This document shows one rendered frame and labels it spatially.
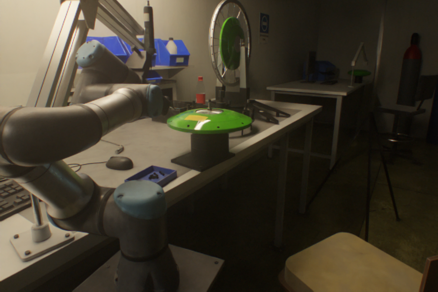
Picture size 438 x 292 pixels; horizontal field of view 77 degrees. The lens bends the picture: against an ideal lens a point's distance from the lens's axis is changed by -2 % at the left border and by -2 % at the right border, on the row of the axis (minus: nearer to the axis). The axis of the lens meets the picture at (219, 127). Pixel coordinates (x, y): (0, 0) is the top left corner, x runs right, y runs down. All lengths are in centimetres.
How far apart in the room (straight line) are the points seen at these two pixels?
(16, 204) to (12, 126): 51
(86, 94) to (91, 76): 4
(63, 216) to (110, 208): 8
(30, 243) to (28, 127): 38
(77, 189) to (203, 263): 32
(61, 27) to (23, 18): 87
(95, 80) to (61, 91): 13
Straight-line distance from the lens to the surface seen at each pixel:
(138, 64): 72
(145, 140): 134
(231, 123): 94
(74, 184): 54
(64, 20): 77
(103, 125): 43
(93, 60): 61
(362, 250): 120
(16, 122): 40
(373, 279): 110
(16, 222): 84
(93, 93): 58
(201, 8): 250
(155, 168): 97
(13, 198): 92
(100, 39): 179
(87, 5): 81
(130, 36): 104
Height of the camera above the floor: 129
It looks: 14 degrees down
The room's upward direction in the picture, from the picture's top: straight up
